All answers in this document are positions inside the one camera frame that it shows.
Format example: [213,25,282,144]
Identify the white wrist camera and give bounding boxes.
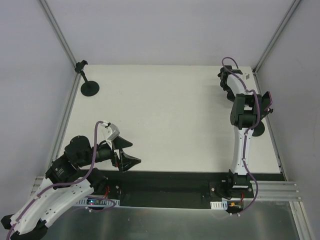
[235,70,250,81]
[101,121,120,150]

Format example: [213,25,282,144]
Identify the right aluminium frame post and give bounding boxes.
[252,0,303,76]

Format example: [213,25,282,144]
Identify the right white cable duct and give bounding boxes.
[210,200,228,211]

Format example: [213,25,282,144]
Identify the white cable duct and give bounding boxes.
[210,200,228,211]
[74,197,120,207]

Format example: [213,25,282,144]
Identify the aluminium front rail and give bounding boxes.
[31,176,301,202]

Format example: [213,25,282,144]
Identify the left white cable duct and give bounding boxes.
[74,197,120,207]

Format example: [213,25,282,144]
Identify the left aluminium frame post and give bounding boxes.
[37,0,77,66]

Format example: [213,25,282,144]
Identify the phone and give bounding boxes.
[260,91,273,112]

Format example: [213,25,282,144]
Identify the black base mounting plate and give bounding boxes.
[76,168,255,208]

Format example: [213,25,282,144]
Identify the black phone stand round base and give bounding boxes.
[252,107,274,137]

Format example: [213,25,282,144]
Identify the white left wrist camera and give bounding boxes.
[101,121,120,150]

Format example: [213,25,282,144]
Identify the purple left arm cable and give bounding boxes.
[6,121,117,240]

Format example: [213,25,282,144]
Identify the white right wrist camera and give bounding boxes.
[235,70,250,81]

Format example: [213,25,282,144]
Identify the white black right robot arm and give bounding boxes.
[215,65,261,200]

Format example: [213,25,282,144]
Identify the aluminium frame post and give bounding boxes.
[252,0,303,76]
[37,0,77,66]

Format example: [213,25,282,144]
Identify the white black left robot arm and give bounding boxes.
[1,135,141,240]

